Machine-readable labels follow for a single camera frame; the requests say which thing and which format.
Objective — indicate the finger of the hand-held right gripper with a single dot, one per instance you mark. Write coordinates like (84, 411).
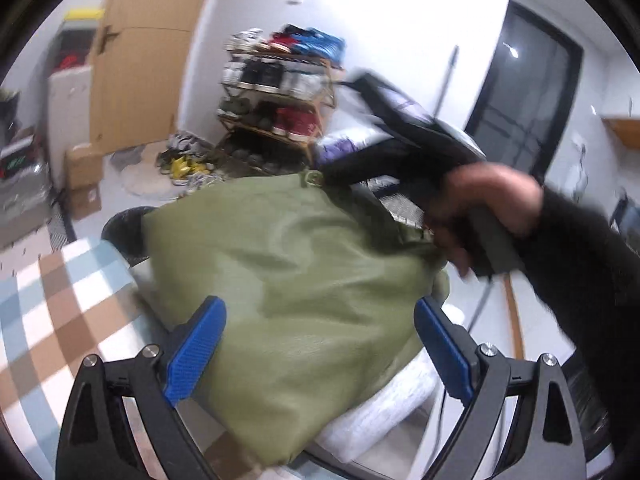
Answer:
(365, 165)

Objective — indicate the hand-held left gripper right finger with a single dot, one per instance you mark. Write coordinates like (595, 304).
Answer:
(445, 350)

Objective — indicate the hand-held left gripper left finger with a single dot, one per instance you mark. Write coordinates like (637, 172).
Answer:
(195, 350)

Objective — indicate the green jacket with orange lining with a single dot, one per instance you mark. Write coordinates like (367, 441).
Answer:
(300, 285)

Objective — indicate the person's right forearm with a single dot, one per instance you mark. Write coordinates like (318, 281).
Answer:
(585, 260)

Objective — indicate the person's right hand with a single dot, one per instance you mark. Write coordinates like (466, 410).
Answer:
(500, 190)

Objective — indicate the purple cloth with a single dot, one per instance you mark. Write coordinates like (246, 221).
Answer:
(340, 150)

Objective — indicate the wooden shoe rack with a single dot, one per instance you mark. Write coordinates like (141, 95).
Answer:
(280, 110)

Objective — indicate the black framed glass door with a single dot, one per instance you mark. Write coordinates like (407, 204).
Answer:
(525, 85)

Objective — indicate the black round stool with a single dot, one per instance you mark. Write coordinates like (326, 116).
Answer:
(125, 230)

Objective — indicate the checked blanket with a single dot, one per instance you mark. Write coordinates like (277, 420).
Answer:
(60, 310)

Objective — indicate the round pale rug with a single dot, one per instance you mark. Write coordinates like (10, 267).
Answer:
(140, 180)

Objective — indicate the pile of shoes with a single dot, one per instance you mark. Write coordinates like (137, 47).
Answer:
(185, 160)

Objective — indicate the cardboard box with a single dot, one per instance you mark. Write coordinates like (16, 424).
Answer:
(82, 165)
(85, 202)

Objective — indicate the grey plastic case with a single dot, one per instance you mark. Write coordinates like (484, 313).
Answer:
(25, 200)

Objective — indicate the wooden door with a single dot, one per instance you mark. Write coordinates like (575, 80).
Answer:
(145, 60)

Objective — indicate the white cabinet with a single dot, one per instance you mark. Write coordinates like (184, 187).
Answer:
(70, 110)

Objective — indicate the storage bin with yellow lid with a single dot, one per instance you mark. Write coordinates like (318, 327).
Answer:
(80, 35)

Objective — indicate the wooden wall shelf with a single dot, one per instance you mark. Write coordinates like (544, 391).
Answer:
(625, 130)

